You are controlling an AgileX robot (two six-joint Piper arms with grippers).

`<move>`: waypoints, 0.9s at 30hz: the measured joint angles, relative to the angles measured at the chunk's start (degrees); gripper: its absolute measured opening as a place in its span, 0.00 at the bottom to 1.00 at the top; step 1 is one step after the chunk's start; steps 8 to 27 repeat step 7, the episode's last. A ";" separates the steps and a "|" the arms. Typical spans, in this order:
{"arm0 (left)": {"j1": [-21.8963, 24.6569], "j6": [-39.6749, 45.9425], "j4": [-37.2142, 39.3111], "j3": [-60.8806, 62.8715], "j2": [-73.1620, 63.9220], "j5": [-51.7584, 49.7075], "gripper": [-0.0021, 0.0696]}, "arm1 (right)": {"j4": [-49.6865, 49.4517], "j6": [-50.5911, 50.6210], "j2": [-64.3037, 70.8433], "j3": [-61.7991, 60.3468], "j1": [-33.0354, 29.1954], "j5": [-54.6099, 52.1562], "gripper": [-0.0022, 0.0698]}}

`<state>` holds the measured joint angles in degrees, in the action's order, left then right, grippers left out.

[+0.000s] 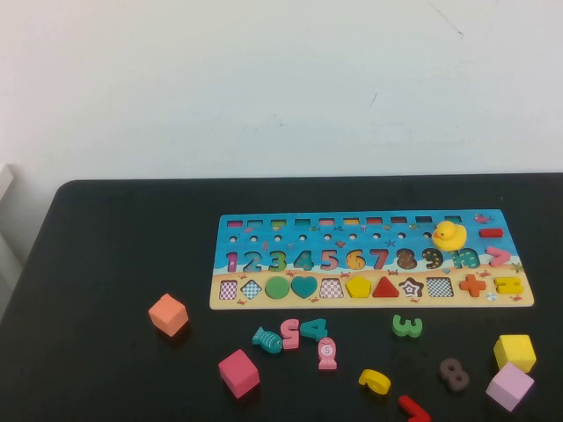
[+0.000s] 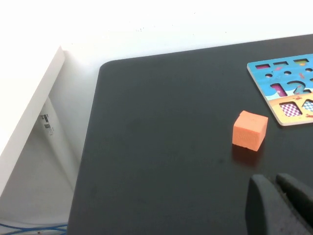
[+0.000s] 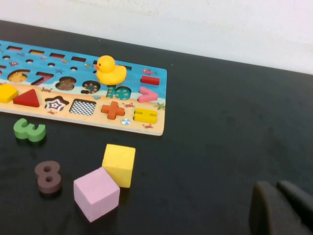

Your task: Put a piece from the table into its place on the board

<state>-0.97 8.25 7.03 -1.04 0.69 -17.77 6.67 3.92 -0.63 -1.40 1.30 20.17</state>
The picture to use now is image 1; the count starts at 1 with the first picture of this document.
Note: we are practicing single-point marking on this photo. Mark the yellow pentagon piece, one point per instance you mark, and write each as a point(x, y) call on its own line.
point(359, 288)

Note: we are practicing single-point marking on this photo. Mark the green circle piece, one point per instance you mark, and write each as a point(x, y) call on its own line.
point(277, 288)

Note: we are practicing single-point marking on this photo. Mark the teal heart piece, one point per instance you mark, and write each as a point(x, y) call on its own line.
point(304, 285)

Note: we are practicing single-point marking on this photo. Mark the blue number puzzle board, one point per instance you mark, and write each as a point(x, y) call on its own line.
point(396, 244)

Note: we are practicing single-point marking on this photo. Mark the teal number four piece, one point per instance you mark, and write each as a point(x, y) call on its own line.
point(317, 329)

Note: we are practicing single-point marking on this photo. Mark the pink number five piece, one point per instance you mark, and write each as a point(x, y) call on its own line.
point(290, 335)

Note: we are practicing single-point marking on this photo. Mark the red triangle piece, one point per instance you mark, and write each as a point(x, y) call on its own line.
point(385, 290)

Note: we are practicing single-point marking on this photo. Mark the green number three piece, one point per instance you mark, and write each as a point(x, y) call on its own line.
point(407, 327)

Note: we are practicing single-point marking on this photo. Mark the yellow number six piece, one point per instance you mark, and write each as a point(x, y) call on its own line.
point(376, 381)

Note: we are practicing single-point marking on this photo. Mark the orange plus sign piece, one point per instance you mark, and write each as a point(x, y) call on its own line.
point(473, 285)

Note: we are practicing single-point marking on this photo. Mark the red minus sign piece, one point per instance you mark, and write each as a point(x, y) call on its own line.
point(491, 232)

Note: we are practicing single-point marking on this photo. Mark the pink greater-than sign piece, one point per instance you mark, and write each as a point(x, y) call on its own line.
point(501, 256)

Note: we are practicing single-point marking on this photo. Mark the red number seven piece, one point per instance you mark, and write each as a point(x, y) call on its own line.
point(412, 409)

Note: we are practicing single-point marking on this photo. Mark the brown number eight piece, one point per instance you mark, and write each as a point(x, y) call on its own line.
point(454, 374)

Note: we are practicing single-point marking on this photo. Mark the yellow equals sign piece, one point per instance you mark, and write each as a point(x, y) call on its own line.
point(508, 285)

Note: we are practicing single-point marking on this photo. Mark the teal wooden fish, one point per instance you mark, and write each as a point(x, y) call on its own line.
point(267, 340)

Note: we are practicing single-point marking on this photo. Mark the pink wooden fish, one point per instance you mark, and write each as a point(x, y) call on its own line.
point(327, 354)

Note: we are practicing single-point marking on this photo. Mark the orange wooden cube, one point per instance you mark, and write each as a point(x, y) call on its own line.
point(168, 315)

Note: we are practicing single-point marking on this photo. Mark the yellow rubber duck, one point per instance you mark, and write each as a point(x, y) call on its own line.
point(448, 237)

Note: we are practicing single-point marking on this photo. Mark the magenta wooden cube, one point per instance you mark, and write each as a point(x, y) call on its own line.
point(238, 374)

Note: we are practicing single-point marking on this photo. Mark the yellow wooden cube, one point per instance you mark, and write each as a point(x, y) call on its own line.
point(515, 351)

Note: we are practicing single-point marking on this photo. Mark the white furniture edge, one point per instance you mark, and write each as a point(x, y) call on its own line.
point(9, 211)

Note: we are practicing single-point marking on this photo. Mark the light pink wooden cube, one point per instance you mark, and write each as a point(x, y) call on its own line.
point(509, 387)

